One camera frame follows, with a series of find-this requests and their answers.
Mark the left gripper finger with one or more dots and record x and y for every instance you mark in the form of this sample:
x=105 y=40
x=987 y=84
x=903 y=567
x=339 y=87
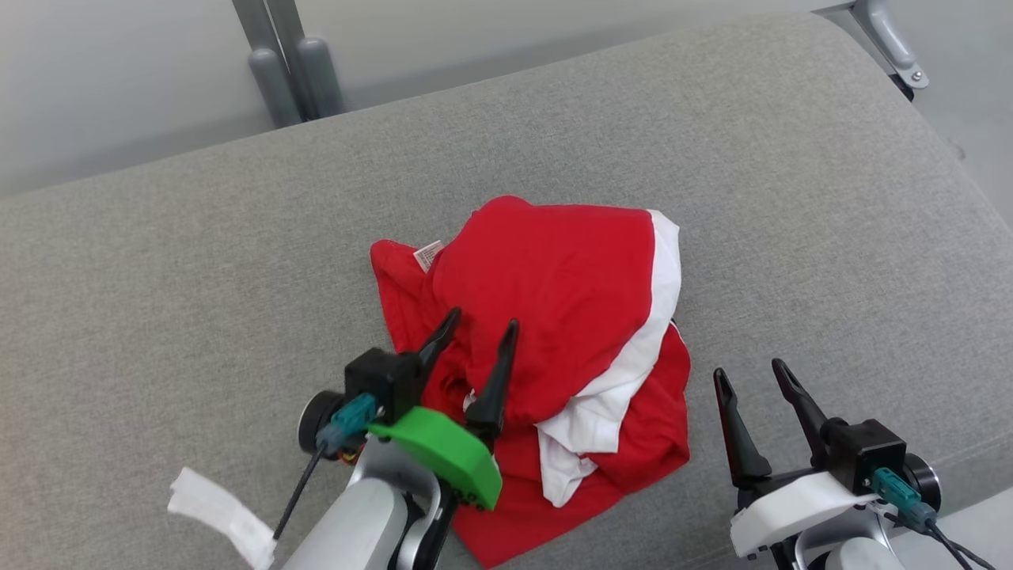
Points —
x=439 y=340
x=495 y=396

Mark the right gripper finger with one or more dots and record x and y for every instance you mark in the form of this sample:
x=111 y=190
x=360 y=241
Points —
x=740 y=443
x=807 y=416

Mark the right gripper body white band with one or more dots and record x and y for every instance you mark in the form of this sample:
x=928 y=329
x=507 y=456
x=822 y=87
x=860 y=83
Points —
x=791 y=507

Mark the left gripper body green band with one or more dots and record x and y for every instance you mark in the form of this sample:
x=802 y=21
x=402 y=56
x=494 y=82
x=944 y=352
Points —
x=443 y=455

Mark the red and white garment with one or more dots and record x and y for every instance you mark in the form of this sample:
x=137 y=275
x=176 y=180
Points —
x=554 y=277

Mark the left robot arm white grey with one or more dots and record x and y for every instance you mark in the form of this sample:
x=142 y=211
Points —
x=356 y=522

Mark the white tape label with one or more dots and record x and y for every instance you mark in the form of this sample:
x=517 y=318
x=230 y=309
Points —
x=221 y=511

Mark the grey fabric sofa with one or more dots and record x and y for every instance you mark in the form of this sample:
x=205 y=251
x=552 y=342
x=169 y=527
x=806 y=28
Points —
x=198 y=277

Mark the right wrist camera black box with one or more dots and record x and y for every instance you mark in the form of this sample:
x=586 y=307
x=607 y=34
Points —
x=866 y=447

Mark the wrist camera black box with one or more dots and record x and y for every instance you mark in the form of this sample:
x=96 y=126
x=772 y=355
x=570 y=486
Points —
x=866 y=447
x=380 y=376

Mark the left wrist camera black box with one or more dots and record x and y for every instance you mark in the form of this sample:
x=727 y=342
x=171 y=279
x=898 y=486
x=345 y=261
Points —
x=380 y=376

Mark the grey metal bracket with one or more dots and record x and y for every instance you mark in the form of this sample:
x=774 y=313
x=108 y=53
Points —
x=890 y=39

